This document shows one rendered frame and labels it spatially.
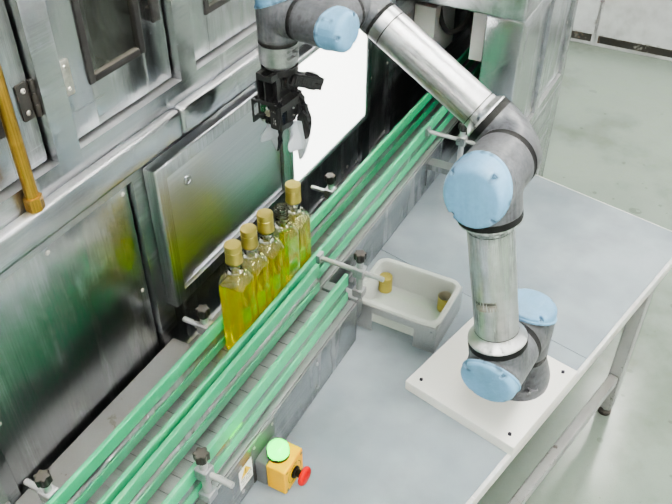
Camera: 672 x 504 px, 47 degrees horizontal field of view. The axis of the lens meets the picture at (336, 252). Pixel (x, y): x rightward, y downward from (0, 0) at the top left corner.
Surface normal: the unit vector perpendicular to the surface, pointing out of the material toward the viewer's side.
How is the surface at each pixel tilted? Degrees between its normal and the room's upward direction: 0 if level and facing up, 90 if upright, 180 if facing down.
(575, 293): 0
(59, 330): 91
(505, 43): 90
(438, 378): 0
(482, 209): 82
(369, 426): 0
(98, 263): 91
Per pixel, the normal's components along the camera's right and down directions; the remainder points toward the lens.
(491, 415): 0.00, -0.77
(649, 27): -0.47, 0.56
